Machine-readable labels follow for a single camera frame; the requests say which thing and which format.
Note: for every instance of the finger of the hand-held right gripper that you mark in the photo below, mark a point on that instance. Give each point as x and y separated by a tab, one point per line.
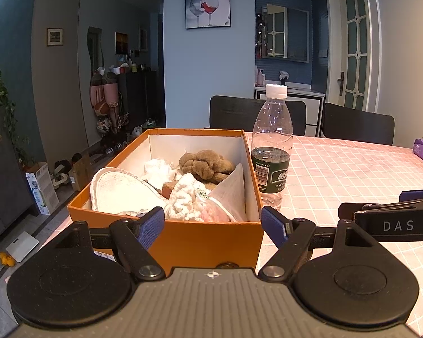
417	195
349	209

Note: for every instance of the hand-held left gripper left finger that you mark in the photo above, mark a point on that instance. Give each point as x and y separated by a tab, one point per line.
151	226

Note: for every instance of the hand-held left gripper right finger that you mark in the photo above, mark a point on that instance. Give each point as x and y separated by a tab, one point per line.
273	223

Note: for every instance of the orange cardboard box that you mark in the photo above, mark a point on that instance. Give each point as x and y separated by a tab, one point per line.
204	239

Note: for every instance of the white fluffy cloth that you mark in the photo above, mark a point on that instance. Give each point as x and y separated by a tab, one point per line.
183	200

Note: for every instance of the white slipper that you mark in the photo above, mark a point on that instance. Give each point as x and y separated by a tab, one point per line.
123	192

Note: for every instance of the white mesh bag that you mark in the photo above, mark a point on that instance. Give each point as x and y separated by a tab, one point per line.
232	193

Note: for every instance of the white crumpled tissue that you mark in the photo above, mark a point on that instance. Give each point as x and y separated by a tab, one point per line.
158	172

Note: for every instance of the clear plastic water bottle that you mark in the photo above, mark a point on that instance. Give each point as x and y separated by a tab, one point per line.
271	169

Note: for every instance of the brown plush toy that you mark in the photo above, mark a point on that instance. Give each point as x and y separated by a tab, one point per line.
208	165

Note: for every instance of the black chair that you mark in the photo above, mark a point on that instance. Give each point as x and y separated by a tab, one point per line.
232	116
359	126

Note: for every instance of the brown cardboard box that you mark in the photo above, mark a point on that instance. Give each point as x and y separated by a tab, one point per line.
81	174

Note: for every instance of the white vanity cabinet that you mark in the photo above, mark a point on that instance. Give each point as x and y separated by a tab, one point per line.
312	109

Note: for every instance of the white and blue carton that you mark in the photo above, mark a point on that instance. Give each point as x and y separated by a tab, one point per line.
42	190

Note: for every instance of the black shoe cabinet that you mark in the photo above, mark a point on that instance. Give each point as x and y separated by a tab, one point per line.
137	98

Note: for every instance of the white bathroom scale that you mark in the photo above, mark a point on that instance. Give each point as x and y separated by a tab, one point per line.
23	246

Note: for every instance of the pink hanging bags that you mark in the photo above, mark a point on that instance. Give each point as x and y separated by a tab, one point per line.
104	95

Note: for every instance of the pink bottle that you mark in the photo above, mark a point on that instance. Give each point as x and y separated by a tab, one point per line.
261	77

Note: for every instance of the yellow toy duck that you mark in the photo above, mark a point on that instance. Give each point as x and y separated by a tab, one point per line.
7	258

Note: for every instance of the grey cabinet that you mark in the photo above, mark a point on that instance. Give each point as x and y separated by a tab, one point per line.
3	183

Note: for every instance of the white door with glass panes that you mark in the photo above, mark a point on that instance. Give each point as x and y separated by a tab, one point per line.
354	42

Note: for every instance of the dark framed picture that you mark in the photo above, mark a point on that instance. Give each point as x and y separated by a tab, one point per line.
121	43

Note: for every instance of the green trailing plant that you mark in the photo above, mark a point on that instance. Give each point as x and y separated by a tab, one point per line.
0	91

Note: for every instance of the small framed picture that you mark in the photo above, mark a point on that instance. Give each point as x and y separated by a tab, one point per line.
55	36

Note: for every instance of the wall switch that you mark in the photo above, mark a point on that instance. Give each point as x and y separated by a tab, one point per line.
323	53

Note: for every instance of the wavy wall mirror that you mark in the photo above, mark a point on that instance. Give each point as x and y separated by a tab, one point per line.
95	49

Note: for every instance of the rectangular wall mirror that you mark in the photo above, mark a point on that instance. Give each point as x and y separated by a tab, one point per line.
285	31

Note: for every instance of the wine glass wall picture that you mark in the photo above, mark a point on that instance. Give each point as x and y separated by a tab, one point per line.
208	1

